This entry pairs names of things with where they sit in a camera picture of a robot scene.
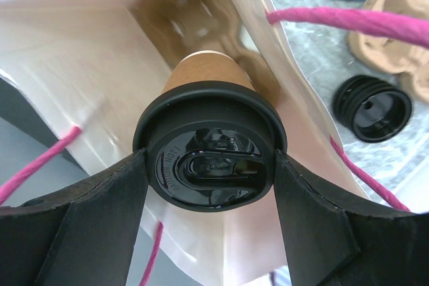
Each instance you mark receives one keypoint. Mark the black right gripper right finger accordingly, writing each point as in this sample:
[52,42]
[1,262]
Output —
[333,237]

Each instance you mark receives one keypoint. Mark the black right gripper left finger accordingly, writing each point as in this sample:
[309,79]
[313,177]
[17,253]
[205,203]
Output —
[83,234]

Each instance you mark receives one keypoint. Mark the black plastic cup lid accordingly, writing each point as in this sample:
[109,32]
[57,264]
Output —
[210,145]

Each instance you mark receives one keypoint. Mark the kraft paper cakes bag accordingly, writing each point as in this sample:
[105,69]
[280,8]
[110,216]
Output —
[89,71]

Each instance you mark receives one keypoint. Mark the brown paper coffee cup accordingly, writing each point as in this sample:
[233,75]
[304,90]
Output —
[207,65]

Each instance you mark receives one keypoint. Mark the brown pulp cup carrier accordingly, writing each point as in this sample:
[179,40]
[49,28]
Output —
[178,28]

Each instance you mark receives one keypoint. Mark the spare black cup lid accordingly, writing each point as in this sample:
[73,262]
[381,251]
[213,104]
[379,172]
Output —
[372,109]

